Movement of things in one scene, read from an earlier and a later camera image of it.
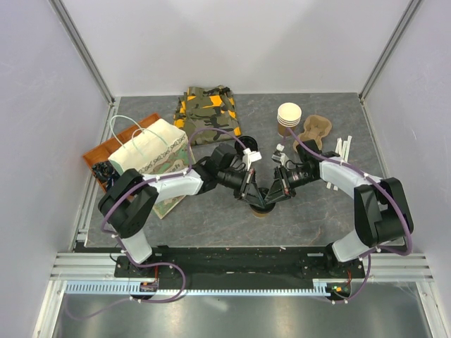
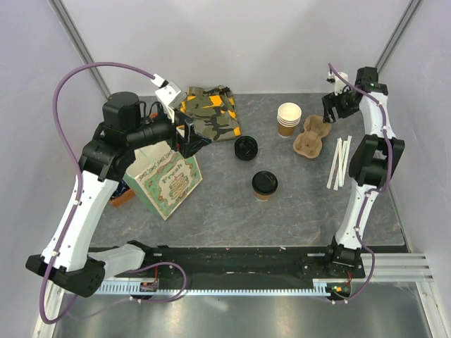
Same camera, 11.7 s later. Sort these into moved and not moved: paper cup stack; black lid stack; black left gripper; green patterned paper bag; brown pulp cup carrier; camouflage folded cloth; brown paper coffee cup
Moved: black left gripper; brown paper coffee cup
Not moved: camouflage folded cloth; brown pulp cup carrier; black lid stack; paper cup stack; green patterned paper bag
